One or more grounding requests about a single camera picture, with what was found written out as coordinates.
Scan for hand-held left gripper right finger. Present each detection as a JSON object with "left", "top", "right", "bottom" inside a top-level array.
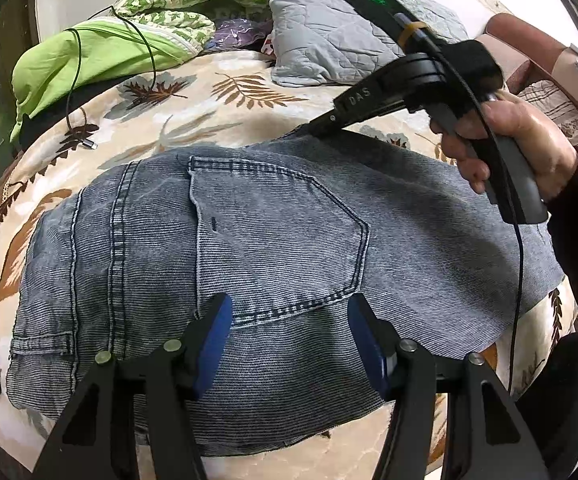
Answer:
[{"left": 347, "top": 292, "right": 544, "bottom": 480}]

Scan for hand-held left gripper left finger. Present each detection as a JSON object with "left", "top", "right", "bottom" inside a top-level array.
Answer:
[{"left": 32, "top": 292, "right": 234, "bottom": 480}]

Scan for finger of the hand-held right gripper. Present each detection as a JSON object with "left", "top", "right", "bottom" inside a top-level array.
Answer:
[{"left": 305, "top": 109, "right": 352, "bottom": 137}]

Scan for grey denim pants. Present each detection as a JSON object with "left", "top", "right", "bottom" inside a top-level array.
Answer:
[{"left": 6, "top": 135, "right": 567, "bottom": 458}]

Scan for person's right hand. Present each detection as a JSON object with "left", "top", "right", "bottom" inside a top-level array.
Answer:
[{"left": 429, "top": 92, "right": 578, "bottom": 202}]

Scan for grey quilted pillow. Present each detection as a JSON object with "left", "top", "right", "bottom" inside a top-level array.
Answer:
[{"left": 269, "top": 0, "right": 477, "bottom": 87}]

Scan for purple cloth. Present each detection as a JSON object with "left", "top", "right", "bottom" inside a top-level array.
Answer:
[{"left": 209, "top": 17, "right": 275, "bottom": 53}]

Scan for brown sofa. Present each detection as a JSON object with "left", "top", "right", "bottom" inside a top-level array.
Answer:
[{"left": 484, "top": 12, "right": 578, "bottom": 153}]

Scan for leaf printed blanket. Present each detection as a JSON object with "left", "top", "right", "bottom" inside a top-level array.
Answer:
[{"left": 0, "top": 50, "right": 578, "bottom": 480}]

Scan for dark cloth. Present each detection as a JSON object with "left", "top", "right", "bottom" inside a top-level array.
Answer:
[{"left": 514, "top": 332, "right": 578, "bottom": 471}]

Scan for green patterned quilt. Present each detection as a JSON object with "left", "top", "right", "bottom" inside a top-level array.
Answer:
[{"left": 9, "top": 0, "right": 276, "bottom": 143}]

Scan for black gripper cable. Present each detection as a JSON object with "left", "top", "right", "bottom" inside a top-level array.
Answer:
[{"left": 394, "top": 12, "right": 524, "bottom": 393}]

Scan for black charging cable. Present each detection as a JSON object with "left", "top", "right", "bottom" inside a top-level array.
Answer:
[{"left": 64, "top": 5, "right": 159, "bottom": 152}]

